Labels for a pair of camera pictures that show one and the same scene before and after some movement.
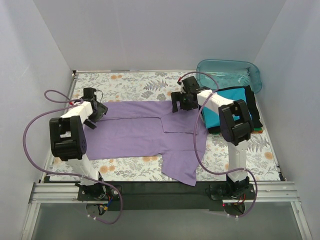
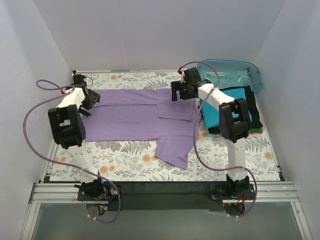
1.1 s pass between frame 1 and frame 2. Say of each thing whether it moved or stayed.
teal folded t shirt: stayed
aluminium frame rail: stayed
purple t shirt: moved
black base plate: stayed
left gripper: moved
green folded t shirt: stayed
